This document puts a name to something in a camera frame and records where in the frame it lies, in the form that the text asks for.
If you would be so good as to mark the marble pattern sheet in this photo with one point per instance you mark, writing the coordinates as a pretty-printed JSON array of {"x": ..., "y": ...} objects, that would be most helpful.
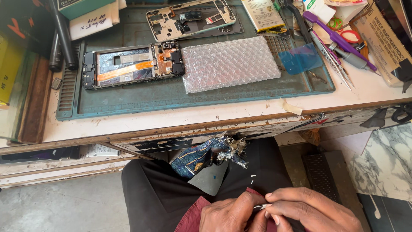
[{"x": 386, "y": 161}]

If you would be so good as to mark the clear bubble wrap sheet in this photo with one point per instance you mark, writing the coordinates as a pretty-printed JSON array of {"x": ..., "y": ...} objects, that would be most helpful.
[{"x": 230, "y": 64}]

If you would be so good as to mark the silver phone middle frame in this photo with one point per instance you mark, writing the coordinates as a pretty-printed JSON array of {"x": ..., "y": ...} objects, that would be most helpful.
[{"x": 167, "y": 22}]

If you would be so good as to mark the black box with orange print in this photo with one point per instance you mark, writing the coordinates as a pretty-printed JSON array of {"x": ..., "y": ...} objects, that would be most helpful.
[{"x": 22, "y": 22}]

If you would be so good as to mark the teal cardboard box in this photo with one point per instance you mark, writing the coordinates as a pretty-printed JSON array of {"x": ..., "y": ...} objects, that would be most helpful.
[{"x": 83, "y": 8}]

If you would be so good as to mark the person's black trousers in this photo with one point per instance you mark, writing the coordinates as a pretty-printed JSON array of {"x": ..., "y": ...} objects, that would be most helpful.
[{"x": 154, "y": 193}]

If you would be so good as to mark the small white adhesive strip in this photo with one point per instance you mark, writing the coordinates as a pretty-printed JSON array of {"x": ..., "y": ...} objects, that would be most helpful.
[{"x": 260, "y": 206}]

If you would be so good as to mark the yellow box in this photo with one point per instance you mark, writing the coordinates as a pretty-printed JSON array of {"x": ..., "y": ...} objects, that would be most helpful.
[{"x": 9, "y": 74}]

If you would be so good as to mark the grey phone panel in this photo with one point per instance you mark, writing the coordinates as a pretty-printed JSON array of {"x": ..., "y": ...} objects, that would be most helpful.
[{"x": 209, "y": 180}]

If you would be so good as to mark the red rubber band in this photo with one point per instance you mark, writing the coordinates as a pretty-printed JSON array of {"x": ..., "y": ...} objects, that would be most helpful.
[{"x": 341, "y": 34}]

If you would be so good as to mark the wooden tray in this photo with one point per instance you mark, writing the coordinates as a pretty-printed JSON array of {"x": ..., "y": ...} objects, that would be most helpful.
[{"x": 35, "y": 103}]

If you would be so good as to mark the blue plastic film piece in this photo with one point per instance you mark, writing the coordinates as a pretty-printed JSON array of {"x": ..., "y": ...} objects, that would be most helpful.
[{"x": 301, "y": 59}]

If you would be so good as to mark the black perforated box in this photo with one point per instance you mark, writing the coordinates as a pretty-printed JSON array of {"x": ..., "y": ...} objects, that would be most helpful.
[{"x": 322, "y": 177}]

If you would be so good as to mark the person's maroon shirt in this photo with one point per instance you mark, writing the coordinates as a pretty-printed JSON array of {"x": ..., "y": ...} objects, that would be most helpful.
[{"x": 193, "y": 216}]

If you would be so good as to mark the green rubber band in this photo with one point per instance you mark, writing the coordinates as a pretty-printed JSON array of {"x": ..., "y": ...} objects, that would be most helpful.
[{"x": 335, "y": 23}]

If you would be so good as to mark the green repair work mat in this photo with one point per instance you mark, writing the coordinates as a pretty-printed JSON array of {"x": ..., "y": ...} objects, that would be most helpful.
[{"x": 167, "y": 96}]

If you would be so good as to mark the small dark glass piece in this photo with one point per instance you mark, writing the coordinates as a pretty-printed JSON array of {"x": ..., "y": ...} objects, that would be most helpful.
[{"x": 56, "y": 83}]

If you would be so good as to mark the black hanging cloth piece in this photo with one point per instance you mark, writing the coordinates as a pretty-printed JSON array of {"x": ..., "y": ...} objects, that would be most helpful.
[{"x": 375, "y": 118}]

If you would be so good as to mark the white battery under table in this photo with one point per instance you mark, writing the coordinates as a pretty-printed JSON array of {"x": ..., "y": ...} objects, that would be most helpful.
[{"x": 102, "y": 150}]

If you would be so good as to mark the white phone battery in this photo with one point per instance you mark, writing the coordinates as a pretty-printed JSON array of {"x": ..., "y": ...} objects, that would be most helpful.
[{"x": 262, "y": 14}]

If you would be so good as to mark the silver tweezers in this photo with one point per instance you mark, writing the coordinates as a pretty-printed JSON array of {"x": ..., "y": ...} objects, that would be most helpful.
[{"x": 331, "y": 61}]

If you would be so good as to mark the brown printed cardboard carton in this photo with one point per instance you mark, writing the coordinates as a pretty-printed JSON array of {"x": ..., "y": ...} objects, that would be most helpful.
[{"x": 383, "y": 48}]

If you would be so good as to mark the person's left hand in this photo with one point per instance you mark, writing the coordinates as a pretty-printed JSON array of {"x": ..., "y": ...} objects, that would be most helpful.
[{"x": 225, "y": 216}]

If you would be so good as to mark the white handwritten paper note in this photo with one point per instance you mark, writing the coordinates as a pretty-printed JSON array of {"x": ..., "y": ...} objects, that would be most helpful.
[{"x": 91, "y": 24}]

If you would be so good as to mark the grey precision screwdriver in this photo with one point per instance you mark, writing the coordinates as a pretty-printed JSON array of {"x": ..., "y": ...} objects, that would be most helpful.
[{"x": 352, "y": 58}]

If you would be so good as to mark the person's right hand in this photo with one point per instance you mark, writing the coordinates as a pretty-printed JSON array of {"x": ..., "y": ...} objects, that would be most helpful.
[{"x": 315, "y": 214}]

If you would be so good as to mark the purple cleaning brush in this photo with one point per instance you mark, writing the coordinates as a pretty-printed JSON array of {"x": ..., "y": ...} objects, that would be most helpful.
[{"x": 334, "y": 37}]

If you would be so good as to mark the beige masking tape piece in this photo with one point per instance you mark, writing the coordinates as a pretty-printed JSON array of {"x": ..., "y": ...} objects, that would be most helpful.
[{"x": 291, "y": 108}]

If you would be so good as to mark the opened phone with orange flex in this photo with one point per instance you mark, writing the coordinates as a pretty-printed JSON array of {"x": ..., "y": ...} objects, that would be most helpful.
[{"x": 128, "y": 66}]

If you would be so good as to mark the black pry tool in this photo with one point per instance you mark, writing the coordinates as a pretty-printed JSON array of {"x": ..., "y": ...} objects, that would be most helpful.
[{"x": 299, "y": 22}]

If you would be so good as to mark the blue patterned frayed cloth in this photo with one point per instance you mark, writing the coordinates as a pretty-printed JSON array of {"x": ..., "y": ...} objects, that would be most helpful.
[{"x": 196, "y": 159}]

